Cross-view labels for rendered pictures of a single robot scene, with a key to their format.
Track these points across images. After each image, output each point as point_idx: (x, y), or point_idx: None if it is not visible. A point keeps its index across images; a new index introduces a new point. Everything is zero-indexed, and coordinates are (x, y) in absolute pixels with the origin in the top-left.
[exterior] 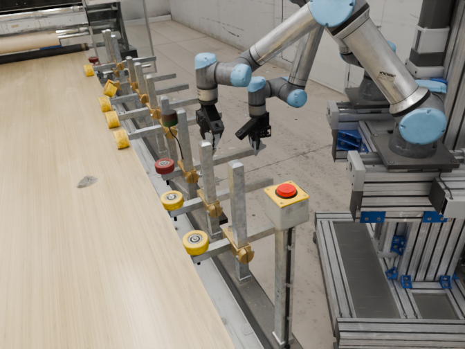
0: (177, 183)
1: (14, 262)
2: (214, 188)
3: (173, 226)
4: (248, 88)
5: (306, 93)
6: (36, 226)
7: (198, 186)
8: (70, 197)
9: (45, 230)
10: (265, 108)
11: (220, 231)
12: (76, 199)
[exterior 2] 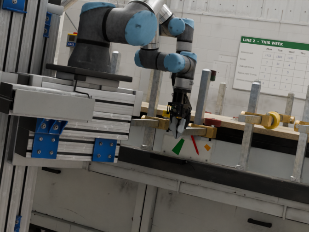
0: (225, 165)
1: (192, 112)
2: (149, 103)
3: (147, 107)
4: (190, 62)
5: (135, 52)
6: (213, 116)
7: (185, 138)
8: (226, 119)
9: (204, 114)
10: (175, 81)
11: (141, 144)
12: (220, 118)
